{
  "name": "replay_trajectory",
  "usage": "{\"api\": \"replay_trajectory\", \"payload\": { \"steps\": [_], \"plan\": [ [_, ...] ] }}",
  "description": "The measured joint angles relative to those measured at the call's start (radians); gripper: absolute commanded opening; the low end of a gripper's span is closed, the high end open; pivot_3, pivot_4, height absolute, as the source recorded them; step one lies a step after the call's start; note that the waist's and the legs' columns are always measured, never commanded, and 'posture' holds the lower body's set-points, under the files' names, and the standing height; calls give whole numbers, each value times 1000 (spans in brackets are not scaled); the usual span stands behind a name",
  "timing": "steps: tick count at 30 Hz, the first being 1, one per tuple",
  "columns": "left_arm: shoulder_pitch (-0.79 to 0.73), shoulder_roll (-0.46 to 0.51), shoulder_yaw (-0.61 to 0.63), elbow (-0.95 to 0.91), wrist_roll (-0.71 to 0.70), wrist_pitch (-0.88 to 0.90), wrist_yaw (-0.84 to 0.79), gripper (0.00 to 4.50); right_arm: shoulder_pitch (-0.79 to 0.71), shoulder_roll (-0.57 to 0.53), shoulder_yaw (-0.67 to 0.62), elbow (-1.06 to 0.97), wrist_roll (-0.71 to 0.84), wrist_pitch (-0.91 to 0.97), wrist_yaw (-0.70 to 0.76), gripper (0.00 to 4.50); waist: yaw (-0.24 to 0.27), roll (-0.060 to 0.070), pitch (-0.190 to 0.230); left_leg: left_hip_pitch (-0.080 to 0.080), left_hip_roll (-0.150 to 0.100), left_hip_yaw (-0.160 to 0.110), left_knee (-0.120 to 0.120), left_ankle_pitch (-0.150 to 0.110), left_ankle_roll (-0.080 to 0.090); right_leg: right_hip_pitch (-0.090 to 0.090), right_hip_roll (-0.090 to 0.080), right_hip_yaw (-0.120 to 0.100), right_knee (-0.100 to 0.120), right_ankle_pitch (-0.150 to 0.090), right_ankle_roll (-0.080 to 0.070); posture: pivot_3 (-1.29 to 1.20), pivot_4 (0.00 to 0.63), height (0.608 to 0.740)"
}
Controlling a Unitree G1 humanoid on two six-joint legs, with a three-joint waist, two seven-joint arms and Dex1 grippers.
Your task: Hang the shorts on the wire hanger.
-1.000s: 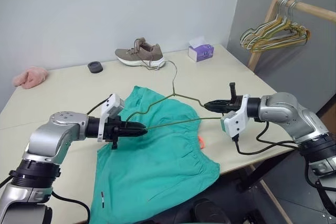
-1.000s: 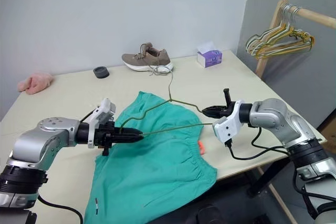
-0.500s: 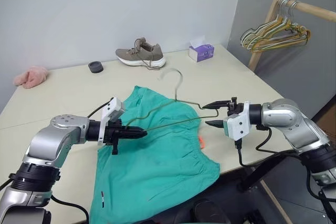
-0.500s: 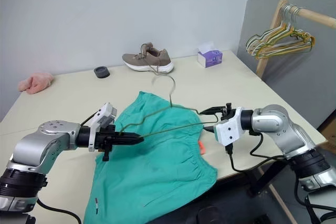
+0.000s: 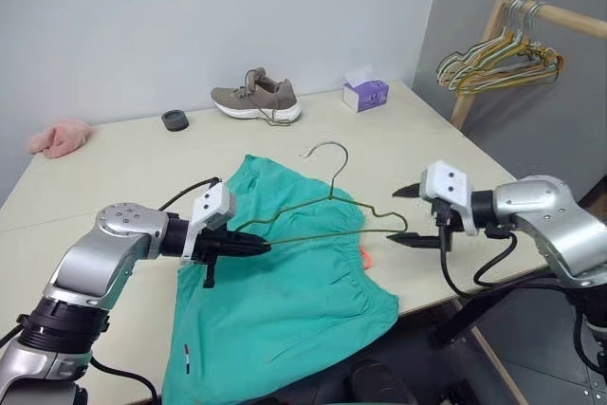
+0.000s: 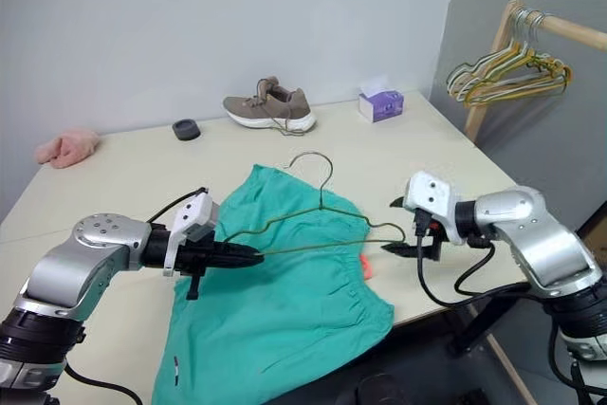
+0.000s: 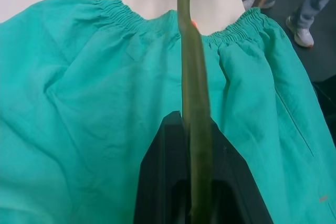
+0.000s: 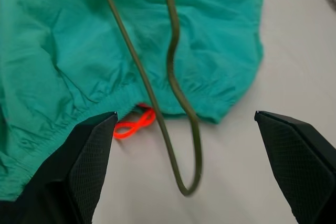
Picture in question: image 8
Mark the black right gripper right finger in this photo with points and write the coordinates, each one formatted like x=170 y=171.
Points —
x=296 y=161

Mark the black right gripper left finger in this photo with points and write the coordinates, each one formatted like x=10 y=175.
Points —
x=78 y=166

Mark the teal green shorts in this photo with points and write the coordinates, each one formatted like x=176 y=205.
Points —
x=65 y=51

